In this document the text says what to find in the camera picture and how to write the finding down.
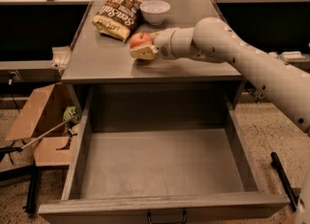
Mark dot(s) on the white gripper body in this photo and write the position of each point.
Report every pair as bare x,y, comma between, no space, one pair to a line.
163,44

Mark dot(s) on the red apple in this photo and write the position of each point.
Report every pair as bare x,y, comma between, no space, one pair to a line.
141,39

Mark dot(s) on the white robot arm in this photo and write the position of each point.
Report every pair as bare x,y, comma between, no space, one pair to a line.
212,40

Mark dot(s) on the open grey top drawer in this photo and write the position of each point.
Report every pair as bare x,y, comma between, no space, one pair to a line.
118,177

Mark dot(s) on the white ceramic bowl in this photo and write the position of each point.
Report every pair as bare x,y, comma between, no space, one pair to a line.
155,11

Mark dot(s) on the brown sea salt chip bag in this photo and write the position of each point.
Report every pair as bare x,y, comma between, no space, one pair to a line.
118,18

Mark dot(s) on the grey metal cabinet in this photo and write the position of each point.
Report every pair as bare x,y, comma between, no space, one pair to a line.
137,95

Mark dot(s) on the green toy in box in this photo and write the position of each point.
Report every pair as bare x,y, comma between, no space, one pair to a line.
71,114

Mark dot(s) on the brown cardboard box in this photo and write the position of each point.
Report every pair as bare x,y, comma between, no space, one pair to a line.
44,110

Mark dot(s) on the white power strip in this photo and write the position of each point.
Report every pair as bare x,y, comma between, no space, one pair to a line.
290,56

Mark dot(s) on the thin metal rod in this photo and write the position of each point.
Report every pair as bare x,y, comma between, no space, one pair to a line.
49,131

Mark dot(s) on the black pole right floor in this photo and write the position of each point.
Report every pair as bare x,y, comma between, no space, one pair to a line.
277,165

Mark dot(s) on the black stand left floor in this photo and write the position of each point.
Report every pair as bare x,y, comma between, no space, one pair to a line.
32,196

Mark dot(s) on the clear plastic bracket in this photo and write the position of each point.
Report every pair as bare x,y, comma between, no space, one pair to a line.
60,58

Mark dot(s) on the black drawer handle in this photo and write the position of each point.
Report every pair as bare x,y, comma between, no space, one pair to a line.
167,218

